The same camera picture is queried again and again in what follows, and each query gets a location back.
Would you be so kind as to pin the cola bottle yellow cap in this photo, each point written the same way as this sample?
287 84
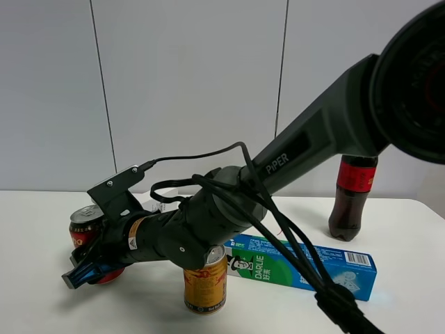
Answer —
354 182

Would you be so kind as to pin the red drink can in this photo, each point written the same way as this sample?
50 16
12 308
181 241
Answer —
86 224

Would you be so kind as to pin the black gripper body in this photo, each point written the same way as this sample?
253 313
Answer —
132 239

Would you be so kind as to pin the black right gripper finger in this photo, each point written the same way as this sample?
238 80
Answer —
90 252

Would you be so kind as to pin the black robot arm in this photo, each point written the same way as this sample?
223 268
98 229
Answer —
395 98

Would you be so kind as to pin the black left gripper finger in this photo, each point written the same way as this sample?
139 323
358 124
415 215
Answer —
88 272

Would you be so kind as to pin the gold Red Bull can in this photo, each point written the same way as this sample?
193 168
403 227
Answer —
205 290

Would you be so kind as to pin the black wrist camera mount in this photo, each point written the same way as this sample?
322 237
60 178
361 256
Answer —
113 196

